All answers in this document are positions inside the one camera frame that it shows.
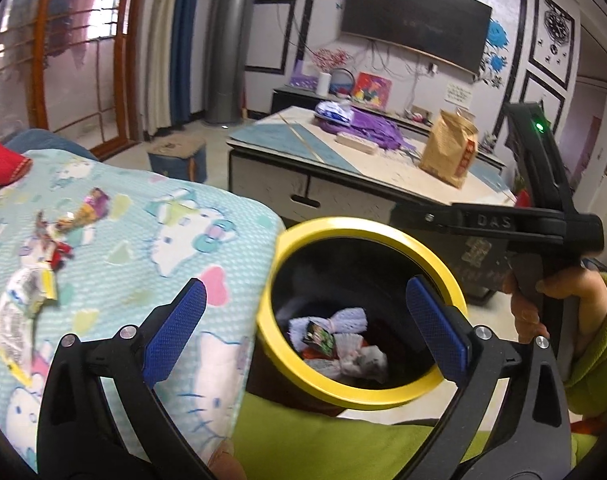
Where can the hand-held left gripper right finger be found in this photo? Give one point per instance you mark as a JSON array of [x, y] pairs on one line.
[[436, 330]]

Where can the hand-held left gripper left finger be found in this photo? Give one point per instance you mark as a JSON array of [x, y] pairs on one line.
[[176, 330]]

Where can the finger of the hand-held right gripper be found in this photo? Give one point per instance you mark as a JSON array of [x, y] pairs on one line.
[[483, 221]]

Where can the dark snack wrapper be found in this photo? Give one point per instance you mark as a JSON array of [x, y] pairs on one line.
[[319, 337]]

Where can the black trash bin yellow rim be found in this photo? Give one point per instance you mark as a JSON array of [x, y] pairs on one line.
[[333, 225]]

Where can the person's right forearm green sleeve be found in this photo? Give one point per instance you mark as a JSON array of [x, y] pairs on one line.
[[598, 350]]

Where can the person's right hand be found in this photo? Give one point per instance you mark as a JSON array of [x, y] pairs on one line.
[[526, 315]]

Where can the person's left hand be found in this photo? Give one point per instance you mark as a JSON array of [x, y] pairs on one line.
[[226, 465]]

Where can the brown paper bag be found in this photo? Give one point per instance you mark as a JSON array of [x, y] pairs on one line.
[[448, 152]]

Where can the purple cloth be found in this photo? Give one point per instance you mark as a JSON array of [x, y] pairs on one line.
[[373, 130]]

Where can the person's green clothing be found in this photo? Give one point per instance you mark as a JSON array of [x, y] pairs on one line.
[[333, 440]]

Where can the colourful candy wrapper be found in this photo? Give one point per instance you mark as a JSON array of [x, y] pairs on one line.
[[88, 207]]

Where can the yellow and white wrapper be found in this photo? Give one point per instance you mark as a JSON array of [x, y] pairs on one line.
[[18, 320]]

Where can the blue stool with cardboard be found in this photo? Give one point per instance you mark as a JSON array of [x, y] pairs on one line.
[[176, 160]]

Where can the red picture card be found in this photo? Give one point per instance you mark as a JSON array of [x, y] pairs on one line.
[[372, 90]]

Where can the blue and white packet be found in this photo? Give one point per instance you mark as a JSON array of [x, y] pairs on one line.
[[333, 111]]

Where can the white vase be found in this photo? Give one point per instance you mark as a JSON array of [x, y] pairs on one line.
[[323, 84]]

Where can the coffee table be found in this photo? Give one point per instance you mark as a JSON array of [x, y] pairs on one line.
[[283, 135]]

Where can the pink artificial flowers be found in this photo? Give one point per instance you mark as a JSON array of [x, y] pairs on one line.
[[329, 59]]

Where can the purple box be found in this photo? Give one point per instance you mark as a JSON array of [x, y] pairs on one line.
[[303, 80]]

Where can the red printed blanket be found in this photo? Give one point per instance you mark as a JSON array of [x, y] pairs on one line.
[[3, 165]]

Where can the beige curtain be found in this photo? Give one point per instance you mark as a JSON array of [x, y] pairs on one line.
[[161, 50]]

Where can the silver tower air conditioner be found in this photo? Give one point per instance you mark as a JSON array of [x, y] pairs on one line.
[[231, 50]]

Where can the wooden framed glass door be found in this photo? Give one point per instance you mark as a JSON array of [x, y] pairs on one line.
[[83, 60]]

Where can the dark blue curtain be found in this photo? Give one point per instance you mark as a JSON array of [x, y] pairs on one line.
[[193, 40]]

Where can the white wall notice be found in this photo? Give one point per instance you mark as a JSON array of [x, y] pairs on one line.
[[458, 95]]

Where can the black patterned wall frame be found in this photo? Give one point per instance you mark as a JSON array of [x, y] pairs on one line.
[[553, 30]]

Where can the wall-mounted television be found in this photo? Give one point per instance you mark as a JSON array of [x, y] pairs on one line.
[[413, 15]]

